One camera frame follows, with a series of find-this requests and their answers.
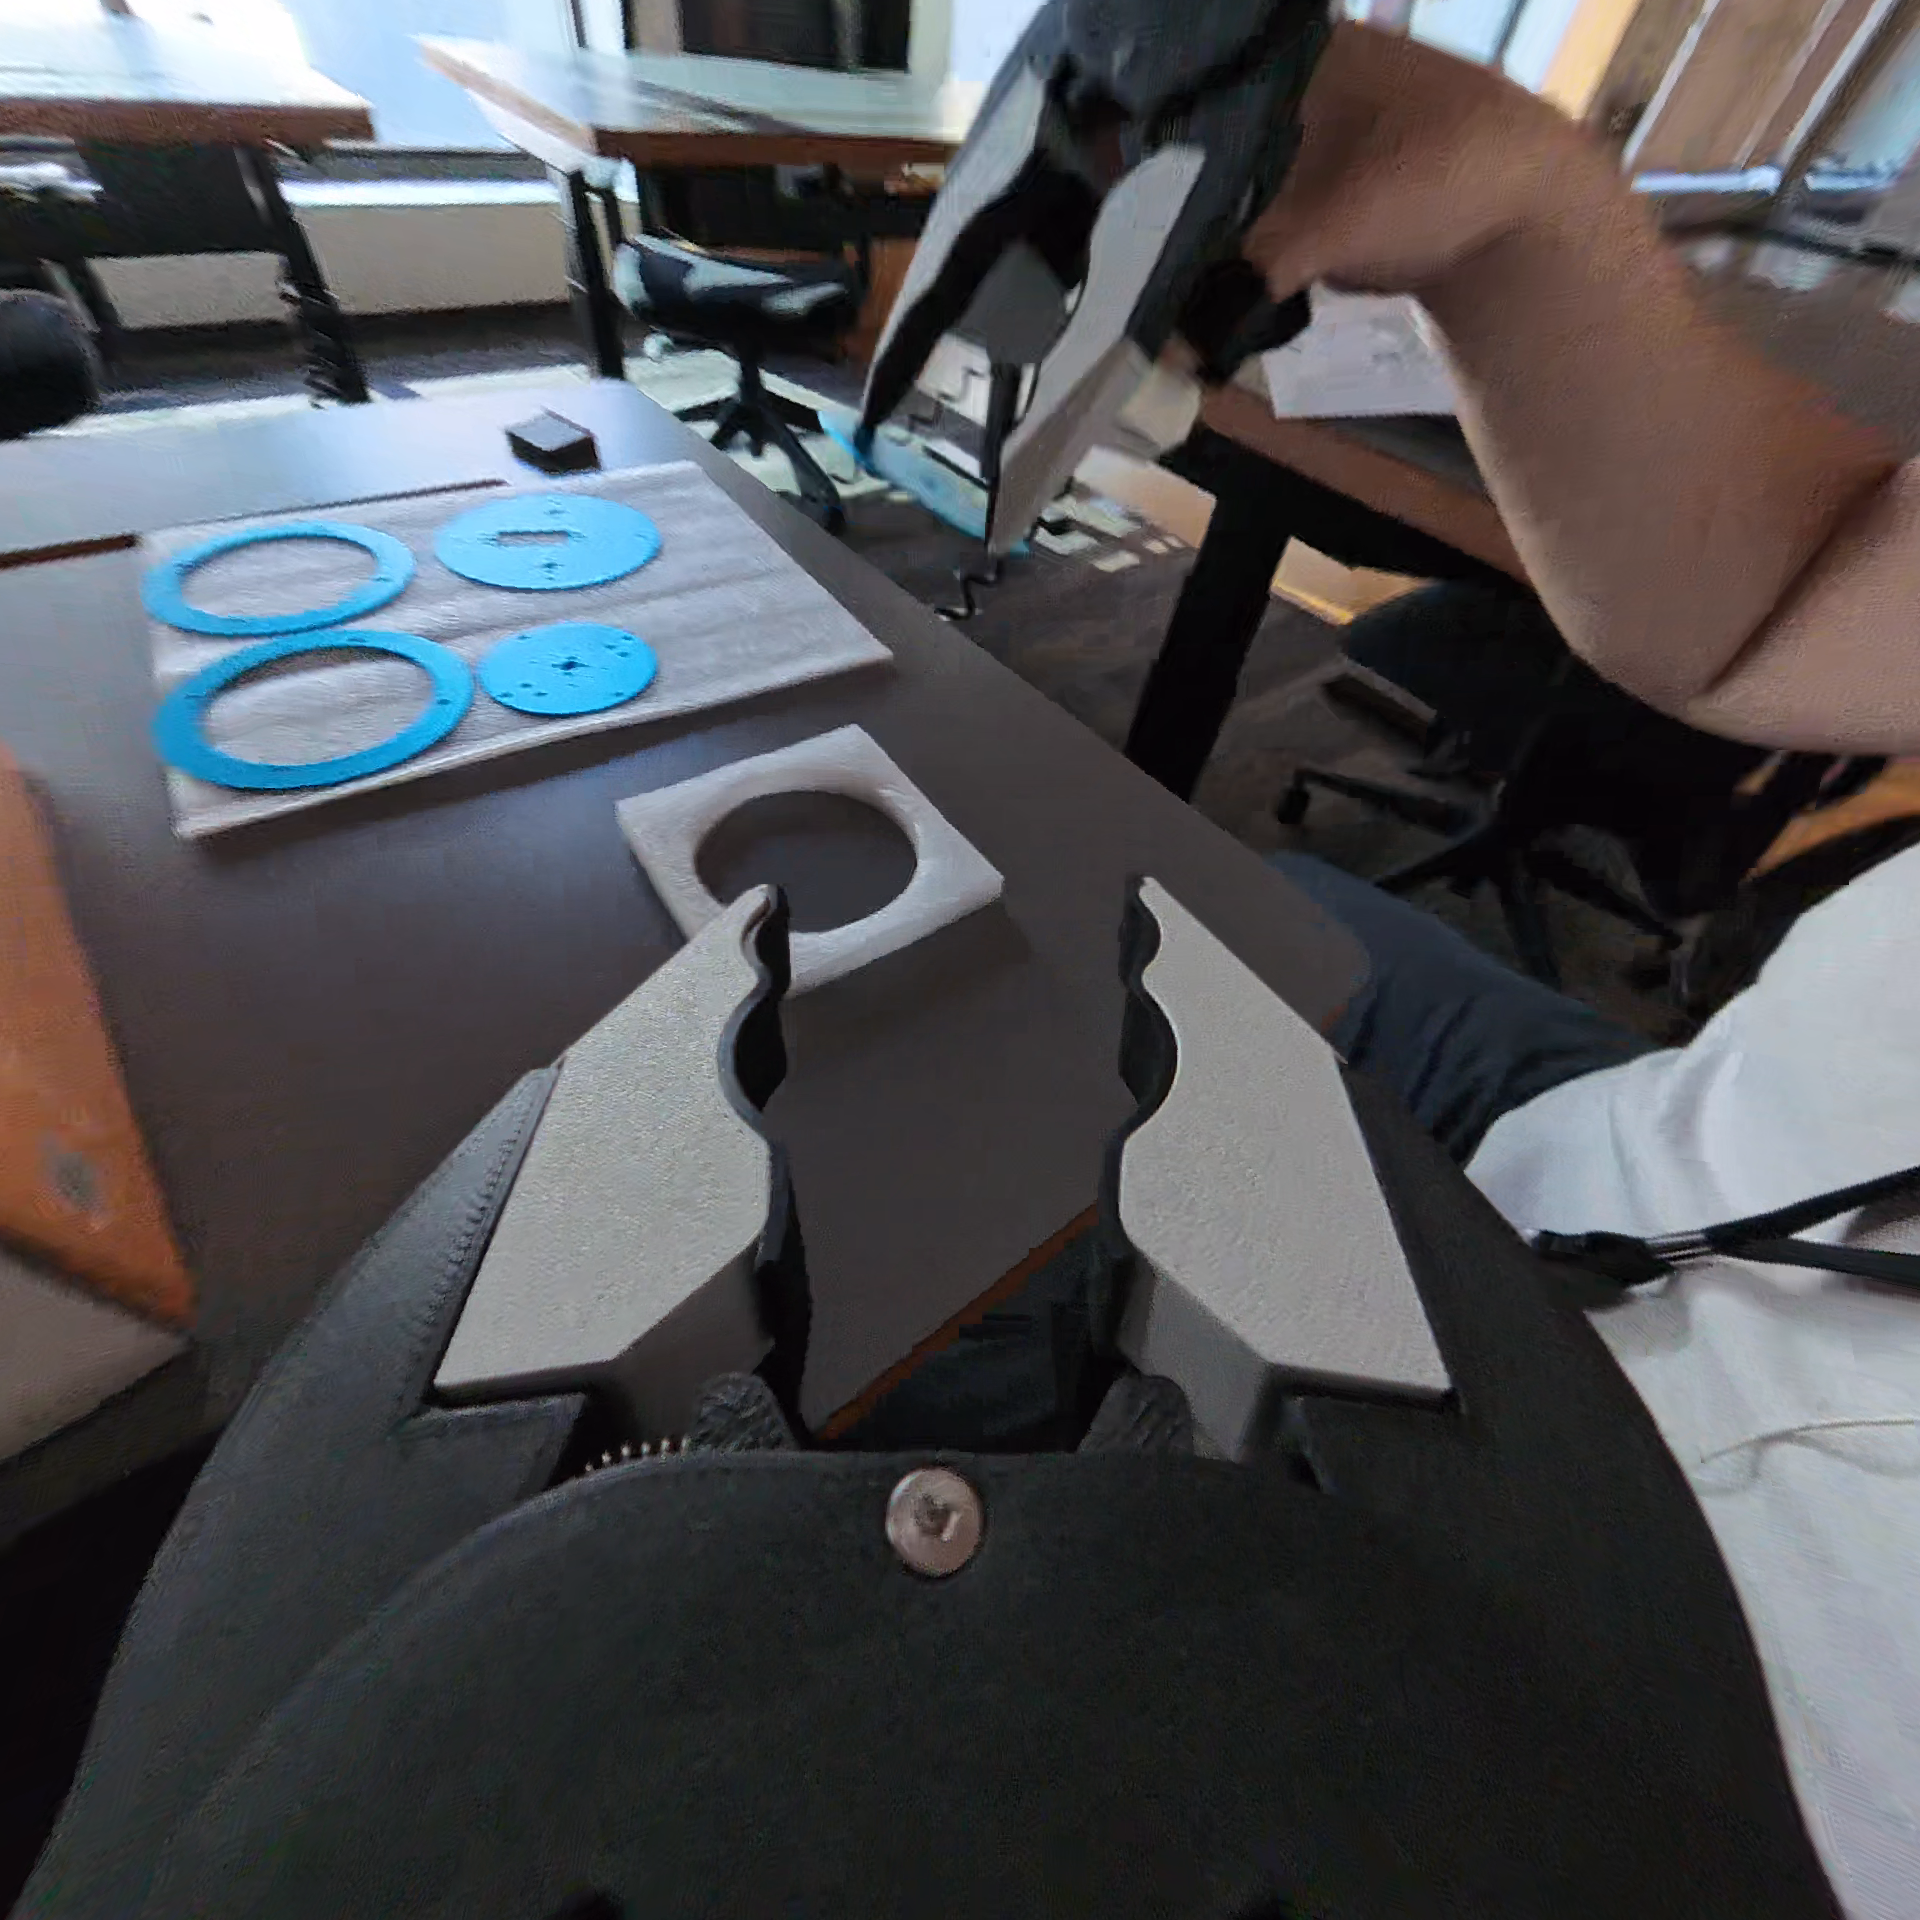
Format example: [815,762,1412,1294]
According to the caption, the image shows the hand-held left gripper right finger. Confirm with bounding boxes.
[1093,877,1457,1465]

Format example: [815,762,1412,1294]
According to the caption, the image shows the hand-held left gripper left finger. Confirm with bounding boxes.
[431,884,814,1402]

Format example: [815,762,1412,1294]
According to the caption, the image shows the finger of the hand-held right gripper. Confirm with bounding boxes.
[983,142,1214,553]
[856,74,1116,454]

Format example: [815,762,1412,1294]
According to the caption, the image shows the printed booklet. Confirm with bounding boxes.
[1264,288,1478,425]

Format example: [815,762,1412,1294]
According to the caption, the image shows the white foam block round cutout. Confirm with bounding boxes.
[615,721,1006,999]

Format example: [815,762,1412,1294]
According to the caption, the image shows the blue disc with few holes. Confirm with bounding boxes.
[431,494,665,592]

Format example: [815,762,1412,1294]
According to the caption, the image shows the blue disc with many holes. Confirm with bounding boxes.
[477,616,661,720]

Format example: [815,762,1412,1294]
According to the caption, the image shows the orange cardboard kit box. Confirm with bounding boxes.
[0,743,201,1465]

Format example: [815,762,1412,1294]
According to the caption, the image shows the blue metal ring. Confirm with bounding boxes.
[142,519,416,640]
[152,626,477,793]

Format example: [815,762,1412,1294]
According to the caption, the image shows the person's right hand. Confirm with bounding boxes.
[1240,22,1517,302]

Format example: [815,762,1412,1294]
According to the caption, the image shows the black office chair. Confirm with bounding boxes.
[613,230,860,529]

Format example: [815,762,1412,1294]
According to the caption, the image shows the person's dark trousers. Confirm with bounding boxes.
[1271,852,1660,1162]

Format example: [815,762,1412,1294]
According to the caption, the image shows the white foam sheet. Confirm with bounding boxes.
[142,457,896,841]

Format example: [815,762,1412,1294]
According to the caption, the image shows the black mesh chair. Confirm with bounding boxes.
[1275,575,1696,991]

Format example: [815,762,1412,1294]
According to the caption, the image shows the large window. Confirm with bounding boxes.
[0,0,632,196]

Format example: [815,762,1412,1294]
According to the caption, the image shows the black lanyard strap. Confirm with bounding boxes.
[1529,1168,1920,1292]

